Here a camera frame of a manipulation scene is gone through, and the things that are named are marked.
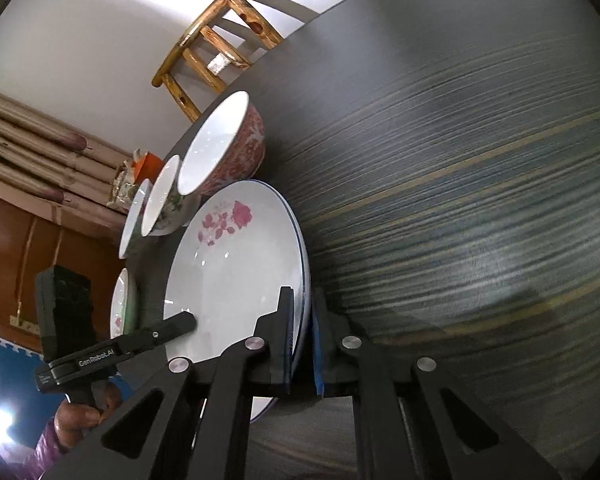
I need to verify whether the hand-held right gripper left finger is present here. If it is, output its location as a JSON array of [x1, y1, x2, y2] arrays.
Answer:
[[40, 286, 301, 480]]

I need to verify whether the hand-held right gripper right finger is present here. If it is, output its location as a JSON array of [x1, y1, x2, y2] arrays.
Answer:
[[310, 287, 563, 480]]

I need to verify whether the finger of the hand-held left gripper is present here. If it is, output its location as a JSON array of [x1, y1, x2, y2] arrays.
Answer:
[[120, 310, 197, 357]]

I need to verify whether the pale green bowl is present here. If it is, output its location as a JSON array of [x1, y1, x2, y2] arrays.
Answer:
[[110, 267, 141, 338]]

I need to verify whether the white plate with pink roses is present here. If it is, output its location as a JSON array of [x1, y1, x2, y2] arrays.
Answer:
[[162, 181, 304, 423]]

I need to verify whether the white plate with blue rim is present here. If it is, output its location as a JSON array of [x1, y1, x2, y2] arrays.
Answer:
[[250, 180, 312, 423]]

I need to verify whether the small white bowl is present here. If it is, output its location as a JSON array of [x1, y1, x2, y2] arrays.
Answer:
[[118, 179, 153, 260]]

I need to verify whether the small floral bowl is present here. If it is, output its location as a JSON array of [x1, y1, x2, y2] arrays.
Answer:
[[141, 156, 201, 237]]

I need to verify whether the person's left forearm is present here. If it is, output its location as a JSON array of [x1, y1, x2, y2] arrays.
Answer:
[[7, 417, 67, 480]]

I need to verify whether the person's left hand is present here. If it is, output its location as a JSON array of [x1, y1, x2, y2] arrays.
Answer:
[[54, 382, 127, 455]]

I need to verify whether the brown wooden cabinet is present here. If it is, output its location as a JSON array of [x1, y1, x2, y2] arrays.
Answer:
[[0, 187, 131, 361]]

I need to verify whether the blue foam floor mat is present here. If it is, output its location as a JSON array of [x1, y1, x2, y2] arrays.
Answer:
[[0, 332, 131, 446]]

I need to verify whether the floral ceramic teapot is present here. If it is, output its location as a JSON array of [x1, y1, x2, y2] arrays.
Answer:
[[106, 157, 146, 211]]

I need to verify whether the beige curtain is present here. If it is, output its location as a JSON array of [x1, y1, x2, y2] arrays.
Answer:
[[0, 85, 136, 231]]

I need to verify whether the orange lidded cup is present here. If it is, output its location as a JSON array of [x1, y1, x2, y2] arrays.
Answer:
[[132, 150, 165, 177]]

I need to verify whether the wooden chair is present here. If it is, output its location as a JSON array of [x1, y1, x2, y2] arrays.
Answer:
[[151, 0, 285, 123]]

